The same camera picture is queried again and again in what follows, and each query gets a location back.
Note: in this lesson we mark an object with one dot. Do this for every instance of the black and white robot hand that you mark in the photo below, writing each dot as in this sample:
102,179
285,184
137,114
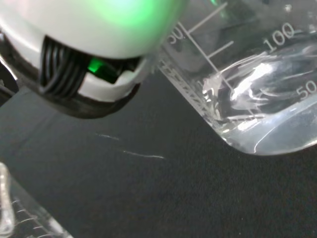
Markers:
86,29

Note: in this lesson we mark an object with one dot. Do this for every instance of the black cloth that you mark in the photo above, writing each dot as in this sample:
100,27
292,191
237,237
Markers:
173,186

